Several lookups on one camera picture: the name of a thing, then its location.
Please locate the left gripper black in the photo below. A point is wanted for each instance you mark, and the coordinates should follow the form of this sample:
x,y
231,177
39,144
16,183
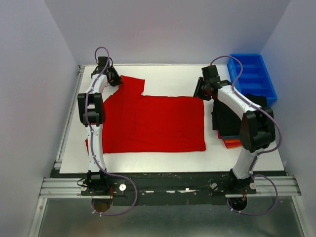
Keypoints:
x,y
117,80

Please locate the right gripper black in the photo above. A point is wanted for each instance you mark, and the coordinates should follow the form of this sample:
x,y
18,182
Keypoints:
x,y
198,92

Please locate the red t shirt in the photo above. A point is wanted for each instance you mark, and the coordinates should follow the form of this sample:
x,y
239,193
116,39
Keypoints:
x,y
218,134
145,123

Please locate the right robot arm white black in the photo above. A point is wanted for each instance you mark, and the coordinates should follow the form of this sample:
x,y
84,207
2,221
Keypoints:
x,y
228,94

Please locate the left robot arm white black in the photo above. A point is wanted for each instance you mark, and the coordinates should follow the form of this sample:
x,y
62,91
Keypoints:
x,y
92,115

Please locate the black folded t shirt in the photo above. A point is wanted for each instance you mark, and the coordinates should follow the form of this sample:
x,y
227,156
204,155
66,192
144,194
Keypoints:
x,y
224,118

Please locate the blue plastic bin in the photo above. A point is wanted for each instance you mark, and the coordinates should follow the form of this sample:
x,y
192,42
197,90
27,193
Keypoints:
x,y
254,77

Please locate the red folded t shirt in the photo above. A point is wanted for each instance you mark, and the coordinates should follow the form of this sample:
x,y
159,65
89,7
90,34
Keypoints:
x,y
218,134

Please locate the side aluminium table rail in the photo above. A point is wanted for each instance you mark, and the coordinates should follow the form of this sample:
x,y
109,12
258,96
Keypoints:
x,y
62,146

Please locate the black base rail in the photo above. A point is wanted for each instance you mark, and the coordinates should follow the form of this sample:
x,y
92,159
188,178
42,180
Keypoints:
x,y
165,188

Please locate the left aluminium extrusion rail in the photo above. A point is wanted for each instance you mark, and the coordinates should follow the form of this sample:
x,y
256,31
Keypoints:
x,y
60,188

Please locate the aluminium extrusion rail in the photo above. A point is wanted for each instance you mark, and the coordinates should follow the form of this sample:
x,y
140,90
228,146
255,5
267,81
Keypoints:
x,y
283,186
60,188

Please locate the right aluminium extrusion rail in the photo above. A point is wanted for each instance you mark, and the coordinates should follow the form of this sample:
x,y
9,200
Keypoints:
x,y
283,186

